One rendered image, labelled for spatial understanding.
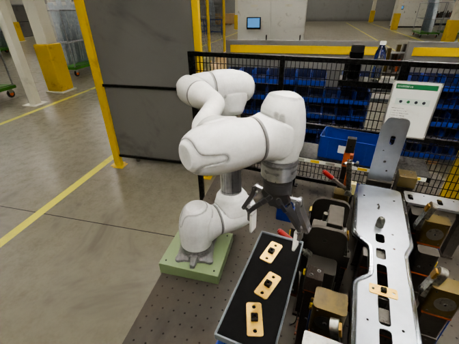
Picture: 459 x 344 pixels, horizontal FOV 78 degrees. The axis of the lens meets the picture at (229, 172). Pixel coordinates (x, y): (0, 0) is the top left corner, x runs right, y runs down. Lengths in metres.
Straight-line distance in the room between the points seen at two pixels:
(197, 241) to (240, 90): 0.68
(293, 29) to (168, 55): 4.89
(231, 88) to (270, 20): 6.56
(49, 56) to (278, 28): 5.38
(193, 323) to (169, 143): 2.49
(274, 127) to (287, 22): 7.05
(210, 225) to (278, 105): 0.81
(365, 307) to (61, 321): 1.94
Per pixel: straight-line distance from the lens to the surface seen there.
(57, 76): 8.23
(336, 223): 1.00
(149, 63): 3.24
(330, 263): 1.02
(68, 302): 2.50
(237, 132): 0.56
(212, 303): 1.35
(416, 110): 1.85
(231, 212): 1.33
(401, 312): 1.09
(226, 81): 1.14
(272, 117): 0.61
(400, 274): 1.19
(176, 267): 1.41
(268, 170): 0.68
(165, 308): 1.36
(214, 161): 0.54
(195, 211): 1.26
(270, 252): 0.89
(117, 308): 2.32
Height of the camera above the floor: 1.81
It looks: 31 degrees down
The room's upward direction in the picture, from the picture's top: 1 degrees counter-clockwise
